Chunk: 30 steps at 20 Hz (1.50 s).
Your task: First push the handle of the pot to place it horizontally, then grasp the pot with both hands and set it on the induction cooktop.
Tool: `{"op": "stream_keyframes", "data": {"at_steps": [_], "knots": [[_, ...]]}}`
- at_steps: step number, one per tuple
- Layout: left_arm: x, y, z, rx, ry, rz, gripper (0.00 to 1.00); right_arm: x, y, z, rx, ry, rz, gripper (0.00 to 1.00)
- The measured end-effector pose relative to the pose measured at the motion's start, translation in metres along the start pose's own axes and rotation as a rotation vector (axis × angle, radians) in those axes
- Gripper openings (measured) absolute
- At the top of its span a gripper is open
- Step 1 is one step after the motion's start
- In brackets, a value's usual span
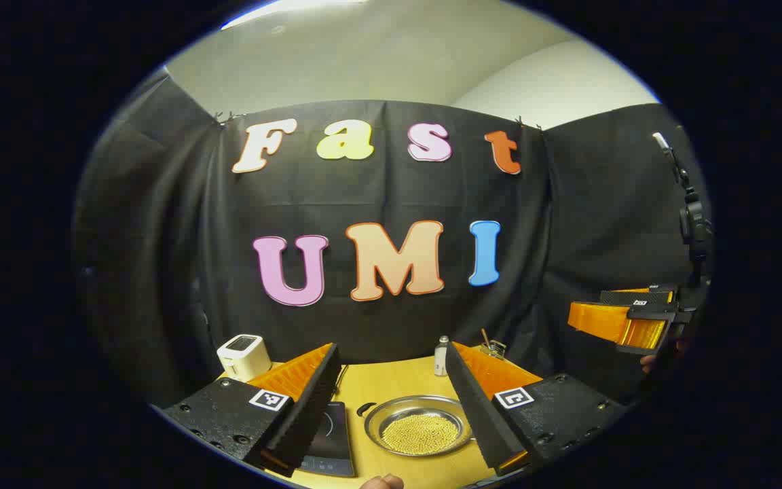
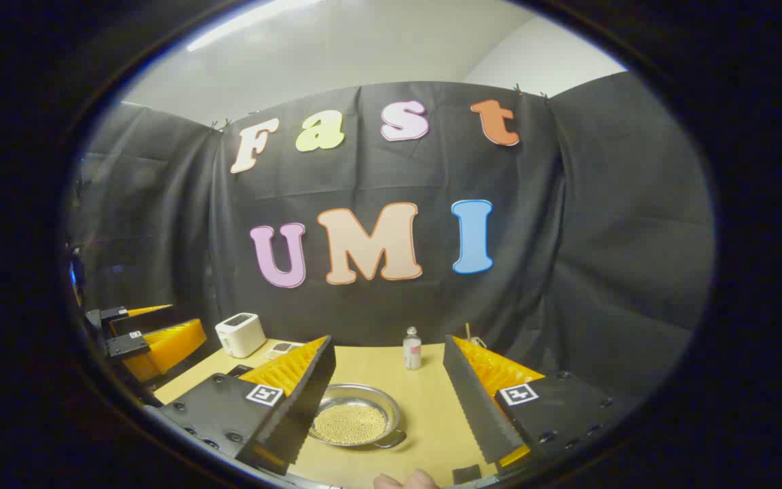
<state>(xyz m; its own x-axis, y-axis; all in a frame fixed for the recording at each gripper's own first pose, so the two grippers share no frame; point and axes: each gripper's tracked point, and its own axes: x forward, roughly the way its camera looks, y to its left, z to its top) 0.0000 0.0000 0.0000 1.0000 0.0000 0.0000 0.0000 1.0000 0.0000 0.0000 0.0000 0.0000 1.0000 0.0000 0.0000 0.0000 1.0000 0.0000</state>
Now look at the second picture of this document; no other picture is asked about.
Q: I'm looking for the stainless steel pot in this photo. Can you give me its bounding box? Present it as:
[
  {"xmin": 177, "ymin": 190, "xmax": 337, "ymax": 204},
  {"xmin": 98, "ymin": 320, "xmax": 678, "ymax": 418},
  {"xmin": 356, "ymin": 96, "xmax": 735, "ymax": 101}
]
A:
[{"xmin": 308, "ymin": 382, "xmax": 408, "ymax": 450}]

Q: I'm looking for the pile of yellow soybeans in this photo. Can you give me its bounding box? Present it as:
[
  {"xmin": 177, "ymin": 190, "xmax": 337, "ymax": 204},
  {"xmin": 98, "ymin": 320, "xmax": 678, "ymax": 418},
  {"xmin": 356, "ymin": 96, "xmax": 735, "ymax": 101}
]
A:
[{"xmin": 313, "ymin": 404, "xmax": 388, "ymax": 446}]

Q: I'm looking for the white toaster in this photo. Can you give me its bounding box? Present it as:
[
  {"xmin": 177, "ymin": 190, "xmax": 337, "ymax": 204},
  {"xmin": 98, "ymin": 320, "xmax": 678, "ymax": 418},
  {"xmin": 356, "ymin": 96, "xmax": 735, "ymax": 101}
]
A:
[{"xmin": 215, "ymin": 312, "xmax": 267, "ymax": 359}]

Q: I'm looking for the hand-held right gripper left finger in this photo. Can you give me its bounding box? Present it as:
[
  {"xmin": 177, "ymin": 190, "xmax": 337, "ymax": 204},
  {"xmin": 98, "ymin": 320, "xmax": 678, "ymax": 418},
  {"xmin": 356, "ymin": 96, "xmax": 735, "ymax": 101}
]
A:
[{"xmin": 159, "ymin": 335, "xmax": 337, "ymax": 476}]

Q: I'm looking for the clear plastic bottle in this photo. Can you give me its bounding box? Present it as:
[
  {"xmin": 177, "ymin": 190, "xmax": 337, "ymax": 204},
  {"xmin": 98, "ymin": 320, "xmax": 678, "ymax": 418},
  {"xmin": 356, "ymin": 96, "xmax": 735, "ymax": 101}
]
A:
[{"xmin": 403, "ymin": 327, "xmax": 424, "ymax": 371}]

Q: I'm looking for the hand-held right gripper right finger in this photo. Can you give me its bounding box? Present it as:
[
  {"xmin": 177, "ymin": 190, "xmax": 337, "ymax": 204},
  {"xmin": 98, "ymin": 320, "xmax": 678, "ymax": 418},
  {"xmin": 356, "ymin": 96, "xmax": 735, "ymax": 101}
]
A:
[{"xmin": 443, "ymin": 334, "xmax": 629, "ymax": 476}]

